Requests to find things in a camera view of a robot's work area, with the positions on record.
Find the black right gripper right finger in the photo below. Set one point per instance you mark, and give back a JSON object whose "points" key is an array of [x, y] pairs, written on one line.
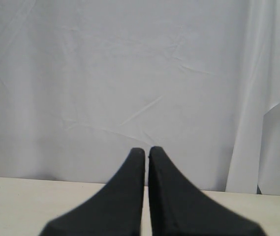
{"points": [[179, 208]]}

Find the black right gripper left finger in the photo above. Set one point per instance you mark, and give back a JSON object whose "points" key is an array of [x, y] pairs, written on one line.
{"points": [[115, 210]]}

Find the white backdrop curtain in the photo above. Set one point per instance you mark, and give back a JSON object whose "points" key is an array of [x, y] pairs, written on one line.
{"points": [[84, 81]]}

